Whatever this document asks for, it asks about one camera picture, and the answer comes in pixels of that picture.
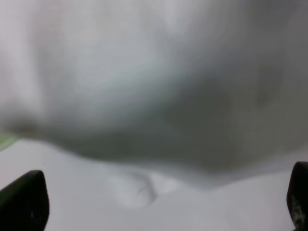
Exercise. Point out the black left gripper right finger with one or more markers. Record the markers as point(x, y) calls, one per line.
point(297, 196)

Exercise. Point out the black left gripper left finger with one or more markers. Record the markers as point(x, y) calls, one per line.
point(24, 203)

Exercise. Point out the white short sleeve t-shirt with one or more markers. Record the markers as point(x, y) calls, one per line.
point(205, 91)

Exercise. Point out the green plastic tray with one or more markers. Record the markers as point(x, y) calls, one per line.
point(6, 140)

